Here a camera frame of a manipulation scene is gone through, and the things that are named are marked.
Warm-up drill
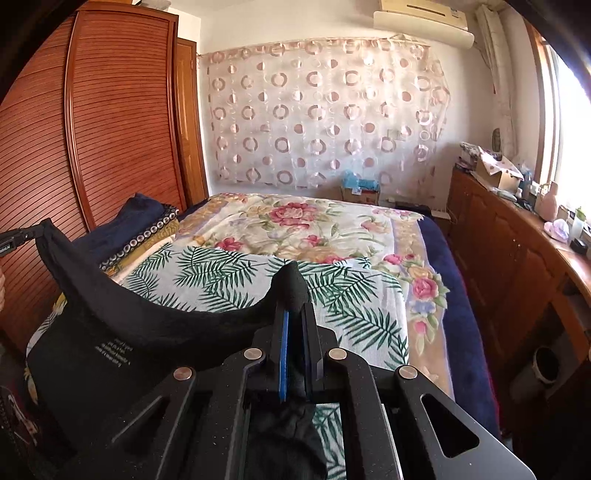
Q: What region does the circle patterned folded cloth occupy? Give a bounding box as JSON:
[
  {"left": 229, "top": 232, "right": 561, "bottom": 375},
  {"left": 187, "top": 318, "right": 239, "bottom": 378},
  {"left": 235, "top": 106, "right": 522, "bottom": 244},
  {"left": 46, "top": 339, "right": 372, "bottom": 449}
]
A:
[{"left": 98, "top": 204, "right": 179, "bottom": 276}]

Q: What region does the wooden sideboard cabinet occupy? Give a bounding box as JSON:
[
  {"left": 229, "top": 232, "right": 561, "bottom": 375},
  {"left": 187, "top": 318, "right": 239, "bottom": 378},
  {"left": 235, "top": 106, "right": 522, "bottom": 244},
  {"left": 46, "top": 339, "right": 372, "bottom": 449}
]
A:
[{"left": 447, "top": 169, "right": 590, "bottom": 419}]

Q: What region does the cardboard box with blue items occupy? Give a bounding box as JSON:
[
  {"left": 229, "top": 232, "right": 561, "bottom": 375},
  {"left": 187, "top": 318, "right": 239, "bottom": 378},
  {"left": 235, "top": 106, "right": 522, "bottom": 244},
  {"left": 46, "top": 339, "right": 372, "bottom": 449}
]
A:
[{"left": 341, "top": 170, "right": 381, "bottom": 205}]

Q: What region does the palm leaf print blanket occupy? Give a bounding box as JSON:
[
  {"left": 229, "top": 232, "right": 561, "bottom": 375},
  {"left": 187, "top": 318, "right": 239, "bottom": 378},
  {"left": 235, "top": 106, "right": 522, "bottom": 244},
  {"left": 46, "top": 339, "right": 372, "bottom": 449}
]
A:
[{"left": 26, "top": 244, "right": 411, "bottom": 480}]

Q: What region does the white air conditioner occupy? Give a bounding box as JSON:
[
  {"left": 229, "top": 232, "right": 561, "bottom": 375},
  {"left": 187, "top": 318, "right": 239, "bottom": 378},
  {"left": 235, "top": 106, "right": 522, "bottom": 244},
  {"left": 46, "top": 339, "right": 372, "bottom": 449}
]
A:
[{"left": 373, "top": 0, "right": 475, "bottom": 49}]

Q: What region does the black t-shirt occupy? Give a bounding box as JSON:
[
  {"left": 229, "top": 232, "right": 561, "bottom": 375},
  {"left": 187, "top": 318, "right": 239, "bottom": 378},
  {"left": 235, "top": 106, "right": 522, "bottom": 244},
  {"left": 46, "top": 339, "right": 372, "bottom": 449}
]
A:
[{"left": 28, "top": 220, "right": 310, "bottom": 479}]

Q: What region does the navy folded blanket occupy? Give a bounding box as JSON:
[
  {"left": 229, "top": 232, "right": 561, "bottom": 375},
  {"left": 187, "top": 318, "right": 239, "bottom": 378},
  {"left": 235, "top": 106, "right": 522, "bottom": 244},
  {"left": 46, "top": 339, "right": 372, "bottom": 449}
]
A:
[{"left": 73, "top": 193, "right": 165, "bottom": 265}]

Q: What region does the floral quilt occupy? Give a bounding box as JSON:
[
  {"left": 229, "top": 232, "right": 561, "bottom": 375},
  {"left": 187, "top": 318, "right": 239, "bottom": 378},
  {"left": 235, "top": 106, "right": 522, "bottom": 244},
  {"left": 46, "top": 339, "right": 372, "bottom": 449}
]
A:
[{"left": 176, "top": 193, "right": 453, "bottom": 394}]

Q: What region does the navy bed sheet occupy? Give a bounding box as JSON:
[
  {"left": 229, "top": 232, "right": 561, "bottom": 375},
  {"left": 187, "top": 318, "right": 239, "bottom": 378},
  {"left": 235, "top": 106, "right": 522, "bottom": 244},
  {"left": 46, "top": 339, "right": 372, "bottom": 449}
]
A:
[{"left": 419, "top": 217, "right": 501, "bottom": 438}]

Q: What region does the yellow folded cloth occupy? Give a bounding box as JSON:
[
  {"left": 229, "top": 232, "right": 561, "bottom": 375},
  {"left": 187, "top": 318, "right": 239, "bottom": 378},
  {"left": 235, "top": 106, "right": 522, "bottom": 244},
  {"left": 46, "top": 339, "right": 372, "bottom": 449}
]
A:
[{"left": 99, "top": 218, "right": 179, "bottom": 278}]

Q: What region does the open cardboard box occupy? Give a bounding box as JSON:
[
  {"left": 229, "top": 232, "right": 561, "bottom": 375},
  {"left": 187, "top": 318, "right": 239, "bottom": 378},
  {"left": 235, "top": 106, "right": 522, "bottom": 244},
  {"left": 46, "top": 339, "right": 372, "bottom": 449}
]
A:
[{"left": 476, "top": 148, "right": 524, "bottom": 193}]

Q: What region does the pink bottle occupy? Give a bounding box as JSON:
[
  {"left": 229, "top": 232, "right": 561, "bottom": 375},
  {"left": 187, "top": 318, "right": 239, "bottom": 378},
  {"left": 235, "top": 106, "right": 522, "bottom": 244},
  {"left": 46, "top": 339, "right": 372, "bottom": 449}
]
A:
[{"left": 538, "top": 181, "right": 558, "bottom": 222}]

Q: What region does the circle pattern sheer curtain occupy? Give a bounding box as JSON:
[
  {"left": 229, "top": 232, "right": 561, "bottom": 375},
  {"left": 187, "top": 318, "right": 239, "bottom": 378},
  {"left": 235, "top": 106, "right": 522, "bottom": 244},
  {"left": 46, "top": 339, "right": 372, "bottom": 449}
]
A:
[{"left": 199, "top": 38, "right": 451, "bottom": 202}]

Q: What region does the wooden wardrobe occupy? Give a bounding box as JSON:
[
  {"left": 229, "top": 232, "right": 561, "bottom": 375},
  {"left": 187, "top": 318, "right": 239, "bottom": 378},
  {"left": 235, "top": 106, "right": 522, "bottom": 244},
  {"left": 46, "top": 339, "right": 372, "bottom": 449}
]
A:
[{"left": 0, "top": 0, "right": 211, "bottom": 351}]

